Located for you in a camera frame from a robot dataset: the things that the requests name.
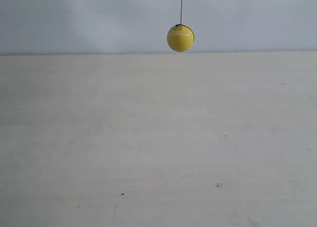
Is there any yellow tennis ball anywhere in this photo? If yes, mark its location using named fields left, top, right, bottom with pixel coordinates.
left=166, top=24, right=195, bottom=53

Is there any thin black hanging string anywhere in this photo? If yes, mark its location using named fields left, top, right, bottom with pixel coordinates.
left=179, top=0, right=185, bottom=26

